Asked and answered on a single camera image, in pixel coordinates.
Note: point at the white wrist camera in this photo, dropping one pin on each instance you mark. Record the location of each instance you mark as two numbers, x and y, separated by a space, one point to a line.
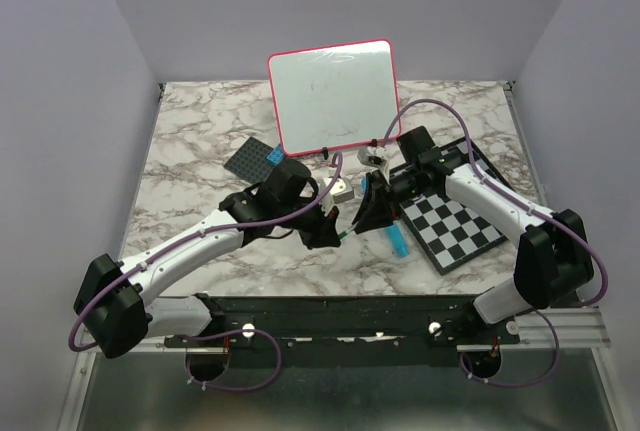
342 191
374 157

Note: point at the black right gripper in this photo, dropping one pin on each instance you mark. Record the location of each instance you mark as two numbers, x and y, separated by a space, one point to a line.
376 210

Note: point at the dark grey lego baseplate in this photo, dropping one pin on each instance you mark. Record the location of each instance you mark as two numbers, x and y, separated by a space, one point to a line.
250 162

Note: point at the black white chessboard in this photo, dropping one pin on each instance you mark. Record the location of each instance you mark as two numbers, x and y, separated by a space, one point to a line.
449 233

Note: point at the black whiteboard stand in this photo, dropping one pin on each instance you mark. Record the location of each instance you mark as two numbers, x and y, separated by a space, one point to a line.
326 151

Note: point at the white whiteboard marker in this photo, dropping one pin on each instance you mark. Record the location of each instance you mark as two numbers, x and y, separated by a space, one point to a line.
351 228

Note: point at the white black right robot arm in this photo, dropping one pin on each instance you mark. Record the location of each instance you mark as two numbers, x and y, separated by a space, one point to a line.
419 150

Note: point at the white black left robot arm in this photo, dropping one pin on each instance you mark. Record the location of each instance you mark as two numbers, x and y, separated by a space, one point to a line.
120 303

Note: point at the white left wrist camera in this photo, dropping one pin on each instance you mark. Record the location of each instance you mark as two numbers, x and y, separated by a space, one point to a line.
342 191

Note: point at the aluminium frame rail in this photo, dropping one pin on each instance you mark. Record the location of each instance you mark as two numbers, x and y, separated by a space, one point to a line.
540 326

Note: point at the pink framed whiteboard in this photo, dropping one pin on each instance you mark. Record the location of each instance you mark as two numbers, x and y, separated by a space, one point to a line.
334 97

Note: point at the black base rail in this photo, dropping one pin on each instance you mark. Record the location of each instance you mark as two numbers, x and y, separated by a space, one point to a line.
324 332

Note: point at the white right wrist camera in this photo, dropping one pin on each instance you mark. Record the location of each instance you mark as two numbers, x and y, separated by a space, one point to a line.
374 157

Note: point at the blue lego brick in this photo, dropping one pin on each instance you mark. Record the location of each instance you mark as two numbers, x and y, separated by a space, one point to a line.
276 155

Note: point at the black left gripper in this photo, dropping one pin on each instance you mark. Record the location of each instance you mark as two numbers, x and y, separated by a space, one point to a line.
324 233

